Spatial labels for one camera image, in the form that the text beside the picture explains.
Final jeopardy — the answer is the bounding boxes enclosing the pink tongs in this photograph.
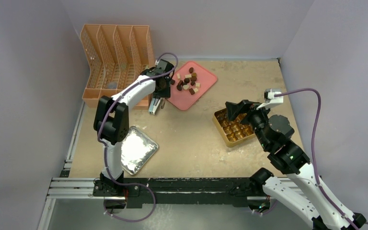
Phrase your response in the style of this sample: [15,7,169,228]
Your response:
[160,98,166,109]

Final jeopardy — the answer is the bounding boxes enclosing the gold chocolate box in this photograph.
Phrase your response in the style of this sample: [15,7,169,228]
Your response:
[212,108,256,148]

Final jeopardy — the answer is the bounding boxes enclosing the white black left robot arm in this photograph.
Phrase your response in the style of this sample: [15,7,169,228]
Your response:
[93,59,176,196]

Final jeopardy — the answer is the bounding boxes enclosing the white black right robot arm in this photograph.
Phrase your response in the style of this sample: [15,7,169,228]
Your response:
[225,100,366,230]

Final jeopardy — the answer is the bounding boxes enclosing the grey blue stapler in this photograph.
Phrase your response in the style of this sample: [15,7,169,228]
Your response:
[148,98,161,115]

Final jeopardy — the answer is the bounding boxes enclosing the pink plastic tray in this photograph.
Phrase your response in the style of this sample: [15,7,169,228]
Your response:
[167,61,218,111]

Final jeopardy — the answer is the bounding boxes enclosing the orange plastic file organizer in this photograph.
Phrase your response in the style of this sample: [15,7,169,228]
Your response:
[80,24,155,108]

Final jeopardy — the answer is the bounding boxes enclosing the silver foil tray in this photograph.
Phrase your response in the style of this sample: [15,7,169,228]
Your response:
[121,126,159,175]

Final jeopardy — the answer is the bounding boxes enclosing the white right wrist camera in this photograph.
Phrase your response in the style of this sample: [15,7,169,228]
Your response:
[256,88,284,110]

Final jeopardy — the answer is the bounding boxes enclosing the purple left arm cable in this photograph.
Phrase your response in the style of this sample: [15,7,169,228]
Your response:
[96,52,179,223]

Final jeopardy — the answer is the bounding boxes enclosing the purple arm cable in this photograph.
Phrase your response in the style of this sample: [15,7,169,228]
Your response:
[276,88,368,230]
[96,52,179,223]

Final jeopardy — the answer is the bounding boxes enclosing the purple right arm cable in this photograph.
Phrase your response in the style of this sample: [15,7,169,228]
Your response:
[276,88,368,230]

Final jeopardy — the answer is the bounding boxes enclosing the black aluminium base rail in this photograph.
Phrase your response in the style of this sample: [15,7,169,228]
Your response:
[46,177,302,210]

